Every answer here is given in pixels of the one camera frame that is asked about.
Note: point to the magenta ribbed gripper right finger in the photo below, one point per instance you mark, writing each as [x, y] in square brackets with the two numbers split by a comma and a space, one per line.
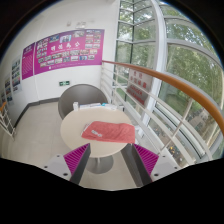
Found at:
[145, 166]

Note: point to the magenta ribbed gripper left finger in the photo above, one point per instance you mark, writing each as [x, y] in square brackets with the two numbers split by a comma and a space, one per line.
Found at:
[71, 165]

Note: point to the red towel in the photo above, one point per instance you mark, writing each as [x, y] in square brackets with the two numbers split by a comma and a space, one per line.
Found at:
[109, 132]

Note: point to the round beige table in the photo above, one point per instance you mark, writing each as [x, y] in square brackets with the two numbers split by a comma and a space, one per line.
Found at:
[101, 156]

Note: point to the white metal railing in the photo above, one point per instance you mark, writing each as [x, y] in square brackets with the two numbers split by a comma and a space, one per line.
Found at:
[170, 121]

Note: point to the small white box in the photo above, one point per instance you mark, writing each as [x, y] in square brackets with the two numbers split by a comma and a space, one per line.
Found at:
[75, 106]

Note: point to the white flat box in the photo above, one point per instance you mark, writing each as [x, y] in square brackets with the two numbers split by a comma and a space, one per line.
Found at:
[89, 106]

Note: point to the light blue packet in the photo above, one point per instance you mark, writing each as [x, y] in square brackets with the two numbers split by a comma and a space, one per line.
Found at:
[109, 106]

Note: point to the grey round-back chair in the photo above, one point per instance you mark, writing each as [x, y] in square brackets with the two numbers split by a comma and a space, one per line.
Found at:
[82, 94]

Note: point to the white railing at left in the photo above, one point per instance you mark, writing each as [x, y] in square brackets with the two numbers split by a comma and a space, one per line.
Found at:
[5, 121]

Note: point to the green exit sign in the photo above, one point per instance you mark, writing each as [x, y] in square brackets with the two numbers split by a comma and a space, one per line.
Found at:
[64, 83]

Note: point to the red and white sign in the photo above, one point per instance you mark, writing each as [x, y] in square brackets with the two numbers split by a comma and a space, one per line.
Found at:
[139, 85]

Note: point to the orange wooden handrail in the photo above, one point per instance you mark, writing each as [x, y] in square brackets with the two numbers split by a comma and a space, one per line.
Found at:
[188, 88]

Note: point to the white wall photo board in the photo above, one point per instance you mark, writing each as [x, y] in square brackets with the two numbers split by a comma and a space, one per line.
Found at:
[16, 77]

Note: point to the large magenta wall poster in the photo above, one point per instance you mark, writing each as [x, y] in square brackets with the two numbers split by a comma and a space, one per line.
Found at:
[69, 49]

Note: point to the small magenta wall poster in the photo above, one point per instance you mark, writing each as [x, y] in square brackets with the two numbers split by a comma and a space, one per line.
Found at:
[27, 61]

